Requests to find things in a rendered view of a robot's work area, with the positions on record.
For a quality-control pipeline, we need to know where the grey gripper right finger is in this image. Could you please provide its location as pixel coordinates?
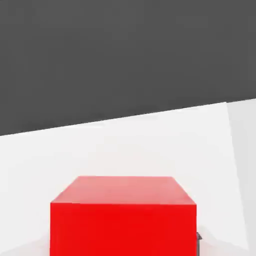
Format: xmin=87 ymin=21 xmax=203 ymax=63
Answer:
xmin=196 ymin=225 xmax=251 ymax=256

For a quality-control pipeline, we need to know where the small red cube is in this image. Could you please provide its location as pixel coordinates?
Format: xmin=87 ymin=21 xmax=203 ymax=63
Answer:
xmin=49 ymin=175 xmax=198 ymax=256

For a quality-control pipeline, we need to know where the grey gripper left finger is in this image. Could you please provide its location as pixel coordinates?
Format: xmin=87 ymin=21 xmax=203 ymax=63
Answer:
xmin=11 ymin=232 xmax=51 ymax=256

